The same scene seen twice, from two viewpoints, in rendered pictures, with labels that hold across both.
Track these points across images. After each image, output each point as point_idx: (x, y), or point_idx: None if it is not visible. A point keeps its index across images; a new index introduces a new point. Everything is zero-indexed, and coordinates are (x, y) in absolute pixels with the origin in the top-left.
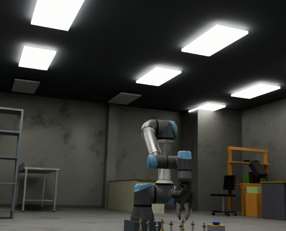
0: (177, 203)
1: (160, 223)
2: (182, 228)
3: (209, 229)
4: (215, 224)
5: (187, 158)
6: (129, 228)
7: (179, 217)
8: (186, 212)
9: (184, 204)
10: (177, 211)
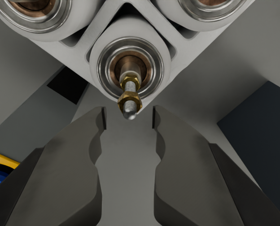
0: (217, 207)
1: None
2: (128, 76)
3: (29, 149)
4: None
5: None
6: None
7: (152, 111)
8: (78, 128)
9: (88, 202)
10: (186, 133)
